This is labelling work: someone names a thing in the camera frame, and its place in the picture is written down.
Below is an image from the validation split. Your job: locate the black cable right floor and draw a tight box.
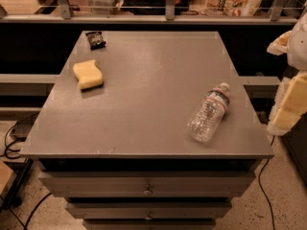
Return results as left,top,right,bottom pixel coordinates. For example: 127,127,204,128
257,135,276,230

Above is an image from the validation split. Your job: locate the clear plastic water bottle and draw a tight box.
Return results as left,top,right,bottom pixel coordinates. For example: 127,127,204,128
187,82,230,143

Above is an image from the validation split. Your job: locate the top grey drawer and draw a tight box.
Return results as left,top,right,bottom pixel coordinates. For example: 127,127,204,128
38,172,255,198

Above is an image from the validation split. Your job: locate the grey drawer cabinet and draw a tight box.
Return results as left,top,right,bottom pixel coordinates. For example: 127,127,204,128
19,30,275,230

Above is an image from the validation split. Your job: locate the bottom grey drawer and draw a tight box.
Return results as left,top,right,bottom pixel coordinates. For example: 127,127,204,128
83,219,215,230

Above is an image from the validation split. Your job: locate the metal railing frame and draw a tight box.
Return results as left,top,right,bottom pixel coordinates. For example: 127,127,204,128
0,0,307,25

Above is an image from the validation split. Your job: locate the grey drawer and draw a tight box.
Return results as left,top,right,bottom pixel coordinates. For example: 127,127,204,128
38,172,255,198
66,202,231,219
83,219,215,230

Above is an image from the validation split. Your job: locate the black bag behind railing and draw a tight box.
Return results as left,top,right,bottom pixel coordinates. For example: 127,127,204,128
121,0,192,15

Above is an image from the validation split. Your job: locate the middle grey drawer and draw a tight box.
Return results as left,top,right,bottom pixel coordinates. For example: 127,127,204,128
66,202,231,219

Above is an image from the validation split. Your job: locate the yellow sponge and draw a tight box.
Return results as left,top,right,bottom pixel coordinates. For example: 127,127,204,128
73,59,104,90

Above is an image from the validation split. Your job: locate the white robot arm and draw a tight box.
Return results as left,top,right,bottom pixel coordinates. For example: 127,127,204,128
267,13,307,136

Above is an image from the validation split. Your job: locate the black cables left floor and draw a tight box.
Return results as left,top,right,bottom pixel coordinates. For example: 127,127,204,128
0,112,52,230

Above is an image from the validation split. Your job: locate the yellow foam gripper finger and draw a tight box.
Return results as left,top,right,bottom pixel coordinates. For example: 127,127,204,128
267,72,307,136
267,31,292,56

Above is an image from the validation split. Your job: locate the small black snack packet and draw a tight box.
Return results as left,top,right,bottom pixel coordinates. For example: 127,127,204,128
85,32,106,50

